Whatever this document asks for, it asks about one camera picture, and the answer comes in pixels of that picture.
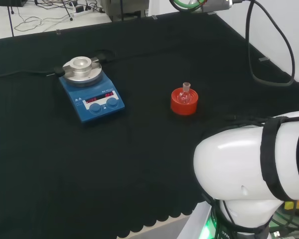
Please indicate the clear glass round-bottom flask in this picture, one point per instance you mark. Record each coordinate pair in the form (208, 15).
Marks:
(185, 97)

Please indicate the blue-base heater with metal block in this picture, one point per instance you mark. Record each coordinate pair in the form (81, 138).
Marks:
(99, 109)

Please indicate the black bench cloth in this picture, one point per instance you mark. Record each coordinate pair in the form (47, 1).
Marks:
(64, 161)

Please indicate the clear cloth clip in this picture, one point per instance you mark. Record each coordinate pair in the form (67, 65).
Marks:
(264, 59)
(153, 17)
(57, 32)

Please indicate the grey metal cabinet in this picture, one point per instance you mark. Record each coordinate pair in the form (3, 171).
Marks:
(124, 8)

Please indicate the white power strip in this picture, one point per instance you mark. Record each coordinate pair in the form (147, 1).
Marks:
(86, 12)

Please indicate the thin dark pole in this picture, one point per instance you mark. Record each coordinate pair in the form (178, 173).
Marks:
(11, 20)

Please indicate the black box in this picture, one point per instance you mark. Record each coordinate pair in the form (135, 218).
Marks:
(10, 2)

